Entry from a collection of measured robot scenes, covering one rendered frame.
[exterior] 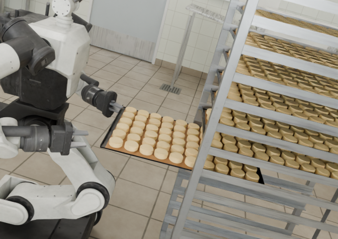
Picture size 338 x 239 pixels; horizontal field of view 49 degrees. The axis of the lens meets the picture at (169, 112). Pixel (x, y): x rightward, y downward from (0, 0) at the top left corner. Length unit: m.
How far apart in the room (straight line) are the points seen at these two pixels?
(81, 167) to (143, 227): 0.78
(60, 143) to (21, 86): 0.28
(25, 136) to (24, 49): 0.27
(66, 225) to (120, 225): 0.44
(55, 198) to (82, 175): 0.17
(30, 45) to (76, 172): 0.61
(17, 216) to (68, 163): 0.34
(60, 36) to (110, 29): 4.17
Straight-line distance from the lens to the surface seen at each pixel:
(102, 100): 1.66
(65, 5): 1.36
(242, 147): 1.35
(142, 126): 1.49
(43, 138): 1.26
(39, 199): 1.71
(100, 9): 5.49
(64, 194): 1.68
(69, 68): 1.34
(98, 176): 1.59
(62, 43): 1.31
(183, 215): 1.37
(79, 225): 1.86
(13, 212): 1.74
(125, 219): 2.25
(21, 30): 1.23
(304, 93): 1.23
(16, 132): 1.23
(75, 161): 1.55
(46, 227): 1.87
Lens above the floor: 1.42
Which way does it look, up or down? 22 degrees down
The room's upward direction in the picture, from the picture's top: 15 degrees clockwise
